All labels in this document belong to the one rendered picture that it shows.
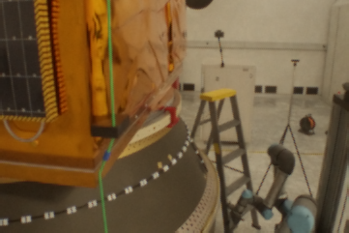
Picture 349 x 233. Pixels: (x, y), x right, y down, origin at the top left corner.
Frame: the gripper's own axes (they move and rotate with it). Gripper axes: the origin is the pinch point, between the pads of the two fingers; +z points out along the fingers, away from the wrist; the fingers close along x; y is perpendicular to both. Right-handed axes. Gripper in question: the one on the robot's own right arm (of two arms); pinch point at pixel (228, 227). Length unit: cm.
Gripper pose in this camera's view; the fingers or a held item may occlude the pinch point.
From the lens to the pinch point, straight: 221.4
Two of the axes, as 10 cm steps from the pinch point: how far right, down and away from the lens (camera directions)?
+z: -4.0, 9.0, 1.5
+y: 9.1, 4.1, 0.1
